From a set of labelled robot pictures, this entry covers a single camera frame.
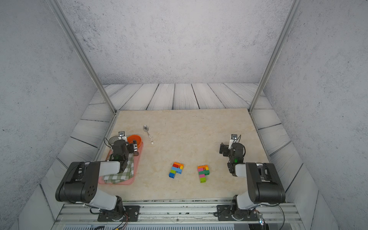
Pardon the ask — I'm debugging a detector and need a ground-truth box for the metal spoon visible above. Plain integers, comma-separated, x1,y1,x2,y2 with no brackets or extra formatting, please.
143,125,154,144

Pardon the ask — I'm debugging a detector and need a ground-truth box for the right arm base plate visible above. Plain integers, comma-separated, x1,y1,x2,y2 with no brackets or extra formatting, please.
214,205,259,221

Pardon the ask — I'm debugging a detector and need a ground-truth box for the grey ribbed cup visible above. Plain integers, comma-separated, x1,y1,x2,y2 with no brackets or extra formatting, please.
108,136,120,146

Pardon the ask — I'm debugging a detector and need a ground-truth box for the left frame post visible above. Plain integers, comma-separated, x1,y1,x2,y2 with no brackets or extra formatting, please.
47,0,117,115

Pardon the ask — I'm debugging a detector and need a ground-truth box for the orange plastic bowl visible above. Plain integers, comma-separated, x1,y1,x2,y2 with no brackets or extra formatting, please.
127,135,142,147

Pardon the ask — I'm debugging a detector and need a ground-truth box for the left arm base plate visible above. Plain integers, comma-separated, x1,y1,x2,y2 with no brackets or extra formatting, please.
97,205,140,222

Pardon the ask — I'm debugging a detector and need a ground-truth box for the frame post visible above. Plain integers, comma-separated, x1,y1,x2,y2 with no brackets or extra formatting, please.
47,0,117,115
248,0,302,114

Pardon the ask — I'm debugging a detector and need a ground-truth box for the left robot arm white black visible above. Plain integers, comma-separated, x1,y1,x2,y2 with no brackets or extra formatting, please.
55,135,142,214

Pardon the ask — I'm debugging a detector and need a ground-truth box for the dark green lego brick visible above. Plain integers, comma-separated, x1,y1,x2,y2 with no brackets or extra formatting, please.
198,170,210,175

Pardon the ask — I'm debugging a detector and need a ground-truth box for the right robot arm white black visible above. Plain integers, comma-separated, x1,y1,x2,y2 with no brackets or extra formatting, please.
219,142,286,212

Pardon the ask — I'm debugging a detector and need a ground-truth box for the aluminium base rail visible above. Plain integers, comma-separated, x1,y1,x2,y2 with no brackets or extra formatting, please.
53,199,305,230

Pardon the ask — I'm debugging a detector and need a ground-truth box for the long blue lego brick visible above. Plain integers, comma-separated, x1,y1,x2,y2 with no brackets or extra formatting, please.
171,167,182,174

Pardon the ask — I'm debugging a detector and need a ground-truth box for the pink tray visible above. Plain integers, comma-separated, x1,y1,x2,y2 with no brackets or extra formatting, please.
98,143,144,185

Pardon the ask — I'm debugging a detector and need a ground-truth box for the right frame post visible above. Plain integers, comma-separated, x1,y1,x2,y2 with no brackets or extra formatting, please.
248,0,302,114

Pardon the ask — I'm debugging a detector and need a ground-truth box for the green checkered cloth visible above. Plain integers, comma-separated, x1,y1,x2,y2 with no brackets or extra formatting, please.
103,154,134,184

